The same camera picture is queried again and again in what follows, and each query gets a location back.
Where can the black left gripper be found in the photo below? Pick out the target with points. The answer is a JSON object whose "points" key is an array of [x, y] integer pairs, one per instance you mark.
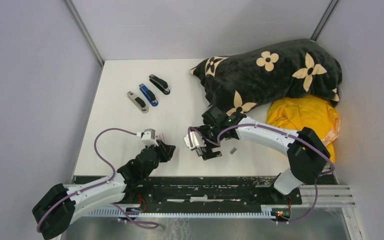
{"points": [[166, 150]]}

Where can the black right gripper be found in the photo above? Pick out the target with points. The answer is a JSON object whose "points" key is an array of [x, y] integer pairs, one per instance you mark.
{"points": [[208, 152]]}

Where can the grey staple strip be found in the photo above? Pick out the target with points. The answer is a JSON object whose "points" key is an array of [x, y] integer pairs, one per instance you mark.
{"points": [[233, 150]]}

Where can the beige stapler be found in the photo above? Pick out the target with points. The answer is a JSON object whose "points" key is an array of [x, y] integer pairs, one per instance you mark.
{"points": [[138, 102]]}

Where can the blue stapler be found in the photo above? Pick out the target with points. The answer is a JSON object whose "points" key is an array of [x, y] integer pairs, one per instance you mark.
{"points": [[149, 95]]}

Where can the black stapler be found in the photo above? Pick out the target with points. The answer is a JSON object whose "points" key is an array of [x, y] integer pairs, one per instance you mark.
{"points": [[161, 84]]}

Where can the red white staple box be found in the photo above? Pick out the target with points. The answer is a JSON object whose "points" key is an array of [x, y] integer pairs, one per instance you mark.
{"points": [[160, 137]]}

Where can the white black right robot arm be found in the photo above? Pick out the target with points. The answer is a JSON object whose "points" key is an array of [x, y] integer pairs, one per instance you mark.
{"points": [[307, 156]]}

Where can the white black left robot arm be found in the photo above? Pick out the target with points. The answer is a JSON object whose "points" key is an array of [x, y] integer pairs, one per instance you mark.
{"points": [[63, 205]]}

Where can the black floral plush pillow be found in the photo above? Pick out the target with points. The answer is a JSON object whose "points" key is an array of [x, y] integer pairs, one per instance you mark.
{"points": [[288, 69]]}

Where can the yellow crumpled cloth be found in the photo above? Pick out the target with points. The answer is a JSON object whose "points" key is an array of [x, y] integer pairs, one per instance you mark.
{"points": [[311, 112]]}

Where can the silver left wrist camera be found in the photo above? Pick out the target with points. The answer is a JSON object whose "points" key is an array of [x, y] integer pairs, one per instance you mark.
{"points": [[148, 137]]}

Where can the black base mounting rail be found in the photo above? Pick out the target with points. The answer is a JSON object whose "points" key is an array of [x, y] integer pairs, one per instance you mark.
{"points": [[206, 195]]}

